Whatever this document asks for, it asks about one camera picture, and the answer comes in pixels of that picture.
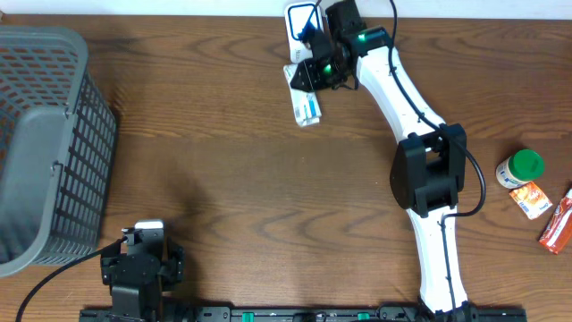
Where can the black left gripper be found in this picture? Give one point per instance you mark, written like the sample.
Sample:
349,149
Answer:
172,270

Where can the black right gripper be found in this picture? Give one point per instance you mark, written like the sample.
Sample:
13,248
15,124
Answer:
310,76

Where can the white Panadol box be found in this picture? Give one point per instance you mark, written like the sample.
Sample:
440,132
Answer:
305,105

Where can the green lid jar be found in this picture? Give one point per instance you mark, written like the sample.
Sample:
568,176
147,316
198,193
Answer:
523,167

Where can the small orange box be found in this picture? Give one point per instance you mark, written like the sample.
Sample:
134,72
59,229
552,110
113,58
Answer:
531,199

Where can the orange Topps candy bar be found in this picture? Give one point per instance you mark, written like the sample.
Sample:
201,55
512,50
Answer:
557,232

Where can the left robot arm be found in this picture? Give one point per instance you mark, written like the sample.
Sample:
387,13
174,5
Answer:
137,302

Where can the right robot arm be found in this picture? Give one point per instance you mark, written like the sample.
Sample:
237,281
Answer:
428,168

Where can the white barcode scanner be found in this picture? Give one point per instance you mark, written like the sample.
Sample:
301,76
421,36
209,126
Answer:
297,15

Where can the grey plastic basket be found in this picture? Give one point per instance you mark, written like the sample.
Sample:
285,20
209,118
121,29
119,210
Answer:
58,138

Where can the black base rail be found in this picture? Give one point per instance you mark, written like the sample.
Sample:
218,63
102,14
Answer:
385,313

